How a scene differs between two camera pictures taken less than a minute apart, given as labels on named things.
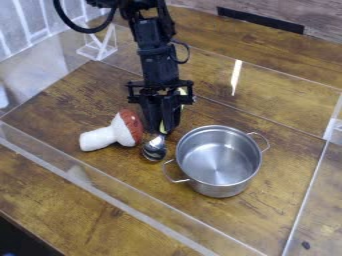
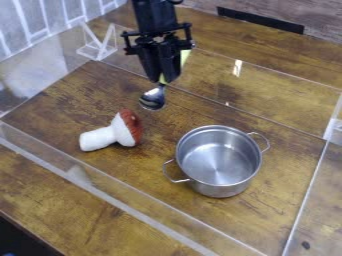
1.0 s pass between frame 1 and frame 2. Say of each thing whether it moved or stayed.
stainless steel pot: stayed
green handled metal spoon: moved
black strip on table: stayed
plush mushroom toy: stayed
